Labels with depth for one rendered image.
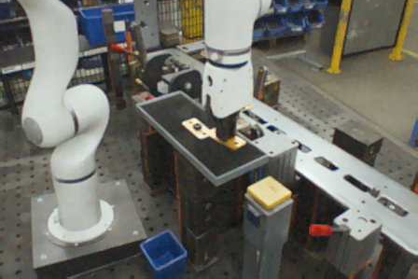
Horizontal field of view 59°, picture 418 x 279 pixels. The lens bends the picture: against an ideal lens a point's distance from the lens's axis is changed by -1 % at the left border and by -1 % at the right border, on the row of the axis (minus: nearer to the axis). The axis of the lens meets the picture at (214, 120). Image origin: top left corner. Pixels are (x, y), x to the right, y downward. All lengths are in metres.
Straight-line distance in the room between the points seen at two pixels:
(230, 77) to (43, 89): 0.47
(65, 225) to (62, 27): 0.58
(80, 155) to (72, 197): 0.13
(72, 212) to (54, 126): 0.30
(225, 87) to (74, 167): 0.54
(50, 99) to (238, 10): 0.51
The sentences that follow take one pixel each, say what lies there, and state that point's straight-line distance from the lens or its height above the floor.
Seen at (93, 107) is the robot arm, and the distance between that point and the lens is 1.03.
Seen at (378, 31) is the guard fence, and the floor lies 0.37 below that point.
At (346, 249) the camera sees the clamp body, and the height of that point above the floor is 1.01.
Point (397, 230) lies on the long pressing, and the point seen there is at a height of 1.00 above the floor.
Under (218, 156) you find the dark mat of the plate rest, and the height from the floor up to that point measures 1.16.
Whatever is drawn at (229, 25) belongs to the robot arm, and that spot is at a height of 1.45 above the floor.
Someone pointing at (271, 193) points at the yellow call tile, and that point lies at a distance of 0.72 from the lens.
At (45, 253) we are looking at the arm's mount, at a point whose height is 0.79.
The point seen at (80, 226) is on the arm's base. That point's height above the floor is 0.81.
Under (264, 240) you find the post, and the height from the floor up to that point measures 1.07.
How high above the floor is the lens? 1.64
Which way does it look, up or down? 31 degrees down
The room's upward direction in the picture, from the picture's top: straight up
